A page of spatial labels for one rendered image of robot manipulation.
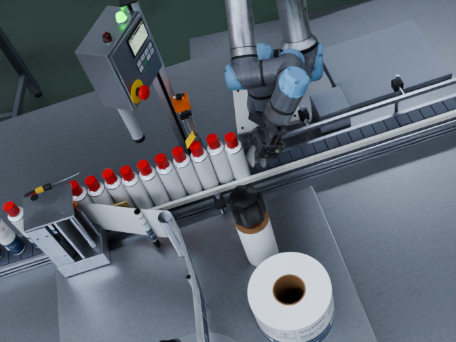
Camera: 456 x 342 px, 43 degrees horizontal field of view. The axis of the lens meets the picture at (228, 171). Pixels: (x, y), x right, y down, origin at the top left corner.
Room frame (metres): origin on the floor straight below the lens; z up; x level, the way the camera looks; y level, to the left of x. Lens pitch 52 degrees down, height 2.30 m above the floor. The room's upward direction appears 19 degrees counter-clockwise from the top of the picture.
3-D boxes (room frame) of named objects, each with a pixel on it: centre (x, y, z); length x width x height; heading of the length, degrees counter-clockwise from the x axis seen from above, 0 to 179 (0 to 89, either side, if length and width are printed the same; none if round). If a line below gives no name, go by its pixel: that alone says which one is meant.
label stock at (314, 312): (0.60, -0.05, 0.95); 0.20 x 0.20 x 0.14
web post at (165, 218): (0.89, 0.20, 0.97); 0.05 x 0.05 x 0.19
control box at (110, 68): (1.17, 0.16, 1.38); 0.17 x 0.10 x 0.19; 144
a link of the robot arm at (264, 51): (1.36, -0.21, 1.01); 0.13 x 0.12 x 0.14; 71
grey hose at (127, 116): (1.18, 0.21, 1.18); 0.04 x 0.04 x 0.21
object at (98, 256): (1.00, 0.48, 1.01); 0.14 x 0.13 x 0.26; 89
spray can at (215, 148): (1.09, 0.01, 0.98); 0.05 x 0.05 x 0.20
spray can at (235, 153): (1.07, -0.04, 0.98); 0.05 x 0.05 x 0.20
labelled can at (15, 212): (1.09, 0.62, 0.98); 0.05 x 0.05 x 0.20
